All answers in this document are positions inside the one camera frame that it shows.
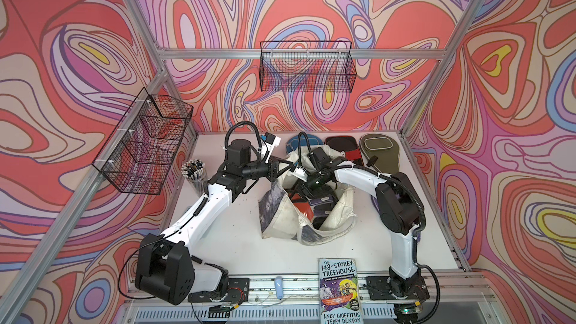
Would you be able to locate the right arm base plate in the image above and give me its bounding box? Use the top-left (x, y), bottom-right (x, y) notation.
top-left (364, 272), bottom-right (431, 302)

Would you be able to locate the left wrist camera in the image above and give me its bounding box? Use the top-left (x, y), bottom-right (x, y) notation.
top-left (260, 132), bottom-right (281, 163)

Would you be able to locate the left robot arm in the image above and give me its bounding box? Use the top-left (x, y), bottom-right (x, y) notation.
top-left (134, 130), bottom-right (294, 305)

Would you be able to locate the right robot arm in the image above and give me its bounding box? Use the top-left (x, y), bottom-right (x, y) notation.
top-left (295, 132), bottom-right (427, 299)

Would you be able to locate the treehouse paperback book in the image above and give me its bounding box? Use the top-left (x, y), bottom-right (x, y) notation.
top-left (318, 258), bottom-right (364, 324)

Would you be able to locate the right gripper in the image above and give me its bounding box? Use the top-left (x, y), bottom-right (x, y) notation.
top-left (287, 169), bottom-right (330, 205)

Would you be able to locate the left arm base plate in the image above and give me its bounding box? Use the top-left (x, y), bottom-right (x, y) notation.
top-left (187, 277), bottom-right (251, 304)

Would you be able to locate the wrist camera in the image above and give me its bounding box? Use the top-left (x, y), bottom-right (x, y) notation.
top-left (260, 132), bottom-right (281, 163)
top-left (290, 163), bottom-right (308, 182)

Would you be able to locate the right base connector box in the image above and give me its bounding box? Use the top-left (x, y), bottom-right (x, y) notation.
top-left (394, 303), bottom-right (422, 324)

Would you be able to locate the green circuit board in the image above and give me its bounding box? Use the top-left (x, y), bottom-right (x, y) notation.
top-left (208, 305), bottom-right (236, 320)

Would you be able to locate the blue paddle case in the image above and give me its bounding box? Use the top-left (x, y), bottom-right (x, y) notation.
top-left (286, 134), bottom-right (324, 155)

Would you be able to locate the purple paddle case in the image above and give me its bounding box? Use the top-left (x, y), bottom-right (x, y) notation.
top-left (370, 193), bottom-right (380, 213)

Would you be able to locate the back wire basket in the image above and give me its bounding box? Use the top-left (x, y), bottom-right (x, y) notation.
top-left (259, 39), bottom-right (357, 93)

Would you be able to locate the green paddle case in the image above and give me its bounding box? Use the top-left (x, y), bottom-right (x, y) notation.
top-left (359, 133), bottom-right (400, 174)

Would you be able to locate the black red paddle case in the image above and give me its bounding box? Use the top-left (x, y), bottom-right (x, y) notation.
top-left (324, 136), bottom-right (364, 166)

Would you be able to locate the wire basket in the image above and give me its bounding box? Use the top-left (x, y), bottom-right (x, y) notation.
top-left (259, 39), bottom-right (357, 93)
top-left (92, 88), bottom-right (194, 195)

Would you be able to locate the small blue white device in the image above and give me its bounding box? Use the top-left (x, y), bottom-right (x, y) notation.
top-left (274, 276), bottom-right (284, 300)

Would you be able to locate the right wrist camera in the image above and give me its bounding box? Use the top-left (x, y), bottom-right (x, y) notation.
top-left (290, 163), bottom-right (308, 182)

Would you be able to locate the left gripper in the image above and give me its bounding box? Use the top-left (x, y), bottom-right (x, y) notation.
top-left (240, 156), bottom-right (293, 185)

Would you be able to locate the left wire basket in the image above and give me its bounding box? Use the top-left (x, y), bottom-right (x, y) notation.
top-left (92, 88), bottom-right (194, 195)

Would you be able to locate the cup of pencils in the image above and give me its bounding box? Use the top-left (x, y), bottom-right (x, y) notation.
top-left (181, 159), bottom-right (208, 197)

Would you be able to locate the white canvas tote bag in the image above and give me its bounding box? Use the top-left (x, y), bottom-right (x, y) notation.
top-left (258, 147), bottom-right (356, 246)

